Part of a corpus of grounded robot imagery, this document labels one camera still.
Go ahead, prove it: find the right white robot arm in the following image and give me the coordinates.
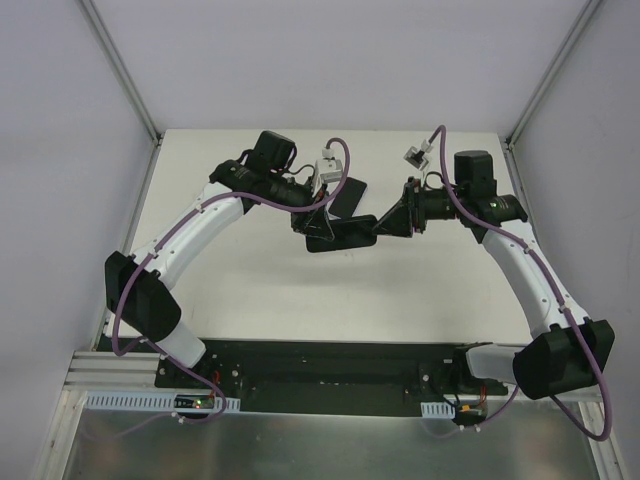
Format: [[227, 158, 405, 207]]
[[373, 150, 615, 400]]

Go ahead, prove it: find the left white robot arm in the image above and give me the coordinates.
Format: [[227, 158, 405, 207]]
[[105, 131, 351, 368]]

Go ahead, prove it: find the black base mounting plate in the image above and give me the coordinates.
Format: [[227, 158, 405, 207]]
[[154, 340, 508, 417]]

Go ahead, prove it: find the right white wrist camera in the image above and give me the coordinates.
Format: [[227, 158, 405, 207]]
[[403, 141, 433, 172]]

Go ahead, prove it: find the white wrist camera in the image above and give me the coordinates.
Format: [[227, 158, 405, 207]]
[[403, 141, 433, 172], [312, 148, 344, 194]]

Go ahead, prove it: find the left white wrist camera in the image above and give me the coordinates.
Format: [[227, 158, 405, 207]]
[[312, 148, 344, 194]]

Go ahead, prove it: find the right white cable duct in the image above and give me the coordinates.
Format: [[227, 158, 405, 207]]
[[420, 402, 456, 420]]

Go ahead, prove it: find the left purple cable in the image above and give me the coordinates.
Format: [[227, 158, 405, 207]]
[[109, 137, 351, 359]]

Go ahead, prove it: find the aluminium frame rail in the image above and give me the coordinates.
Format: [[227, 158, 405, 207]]
[[63, 351, 159, 391]]

